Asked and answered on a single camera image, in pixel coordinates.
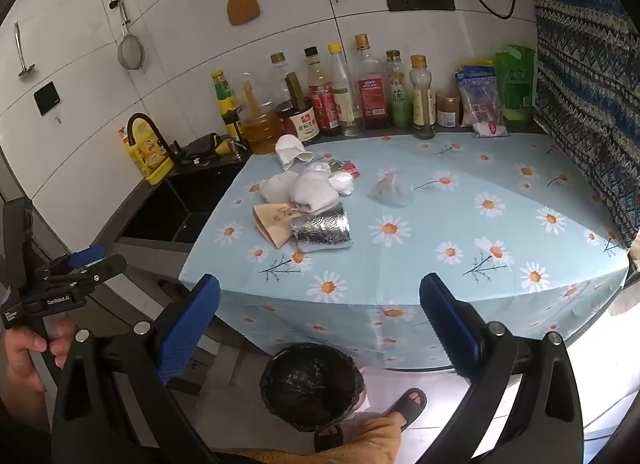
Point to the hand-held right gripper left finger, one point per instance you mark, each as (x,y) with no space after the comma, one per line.
(190,326)

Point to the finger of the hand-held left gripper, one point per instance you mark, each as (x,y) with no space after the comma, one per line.
(107,267)
(87,257)

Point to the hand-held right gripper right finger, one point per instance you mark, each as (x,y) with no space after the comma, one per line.
(450,329)

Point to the brown paper bag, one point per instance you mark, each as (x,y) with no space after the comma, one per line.
(272,224)

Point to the black lined trash bin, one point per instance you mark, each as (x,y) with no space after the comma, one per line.
(310,384)

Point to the clear plastic ball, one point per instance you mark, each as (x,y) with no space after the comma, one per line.
(392,190)

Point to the silver foil bag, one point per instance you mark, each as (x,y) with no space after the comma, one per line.
(322,233)

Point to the person's left forearm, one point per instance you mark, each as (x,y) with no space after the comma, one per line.
(22,426)

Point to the person's left hand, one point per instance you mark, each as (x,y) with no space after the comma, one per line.
(25,349)

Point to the daisy print blue tablecloth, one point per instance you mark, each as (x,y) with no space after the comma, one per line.
(425,244)

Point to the black sink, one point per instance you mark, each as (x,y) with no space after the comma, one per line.
(170,204)

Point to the black slipper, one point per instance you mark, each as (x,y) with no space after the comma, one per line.
(328,440)
(407,409)

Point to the yellow dish soap bottle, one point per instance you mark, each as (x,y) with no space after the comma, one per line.
(146,151)

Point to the black faucet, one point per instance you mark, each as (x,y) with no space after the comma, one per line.
(160,136)

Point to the black pouch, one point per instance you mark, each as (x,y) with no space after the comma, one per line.
(200,146)

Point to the small white tissue wad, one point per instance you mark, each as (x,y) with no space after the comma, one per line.
(277,187)

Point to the yellow sponge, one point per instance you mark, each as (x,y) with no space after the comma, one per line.
(222,145)

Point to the small metal tap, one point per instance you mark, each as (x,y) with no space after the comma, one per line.
(238,148)

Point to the white plastic wad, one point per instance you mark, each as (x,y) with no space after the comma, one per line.
(342,183)

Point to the large white tissue wad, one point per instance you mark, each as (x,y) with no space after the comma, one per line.
(315,192)

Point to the red candy wrapper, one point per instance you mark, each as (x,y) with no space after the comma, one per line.
(351,169)

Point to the green yellow label bottle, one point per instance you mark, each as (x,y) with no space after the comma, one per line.
(226,104)

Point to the small white packet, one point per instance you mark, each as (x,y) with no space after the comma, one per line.
(490,130)

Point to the clear cooking oil jug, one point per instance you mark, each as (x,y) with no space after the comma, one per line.
(260,131)

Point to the clear plastic wad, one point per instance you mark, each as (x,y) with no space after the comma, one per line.
(319,168)

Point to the crumpled white paper cup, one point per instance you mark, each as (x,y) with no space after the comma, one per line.
(290,146)

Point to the metal mesh strainer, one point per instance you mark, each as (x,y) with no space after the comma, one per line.
(131,51)

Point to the small brown jar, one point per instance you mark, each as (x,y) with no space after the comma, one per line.
(447,113)

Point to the hanging metal utensil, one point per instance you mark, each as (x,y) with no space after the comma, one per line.
(20,51)

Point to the gold-capped pale label bottle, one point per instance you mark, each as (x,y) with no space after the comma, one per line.
(422,104)

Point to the dark sauce jug white label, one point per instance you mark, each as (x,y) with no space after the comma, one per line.
(302,126)

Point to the blue white seasoning bag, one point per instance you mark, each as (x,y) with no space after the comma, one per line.
(477,96)

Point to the gold-capped red label bottle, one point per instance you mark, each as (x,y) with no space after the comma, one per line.
(371,94)

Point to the green refill pouch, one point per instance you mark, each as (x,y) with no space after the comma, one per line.
(515,86)

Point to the yellow-capped clear bottle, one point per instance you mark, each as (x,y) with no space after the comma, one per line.
(344,94)

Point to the tall clear gold-capped bottle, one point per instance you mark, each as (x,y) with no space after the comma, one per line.
(280,71)

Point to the black-capped red label bottle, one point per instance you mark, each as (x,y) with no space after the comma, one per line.
(322,99)

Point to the patterned woven cushion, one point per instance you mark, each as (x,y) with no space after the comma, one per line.
(585,69)

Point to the small black wall panel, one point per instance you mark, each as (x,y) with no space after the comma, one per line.
(47,98)

